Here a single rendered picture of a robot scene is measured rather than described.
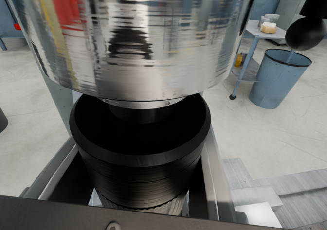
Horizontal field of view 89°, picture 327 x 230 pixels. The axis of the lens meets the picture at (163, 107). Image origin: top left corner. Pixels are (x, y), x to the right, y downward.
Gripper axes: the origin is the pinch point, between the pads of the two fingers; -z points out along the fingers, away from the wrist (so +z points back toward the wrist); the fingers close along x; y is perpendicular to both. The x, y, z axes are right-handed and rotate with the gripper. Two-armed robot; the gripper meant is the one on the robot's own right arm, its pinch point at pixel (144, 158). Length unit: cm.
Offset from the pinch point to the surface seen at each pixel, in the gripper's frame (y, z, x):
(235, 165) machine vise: 25.2, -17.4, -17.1
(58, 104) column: 24.2, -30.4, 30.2
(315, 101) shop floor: 121, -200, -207
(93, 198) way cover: 39.0, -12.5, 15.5
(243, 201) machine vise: 21.3, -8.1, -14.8
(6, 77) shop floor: 122, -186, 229
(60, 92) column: 20.1, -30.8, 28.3
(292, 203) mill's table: 32.2, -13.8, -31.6
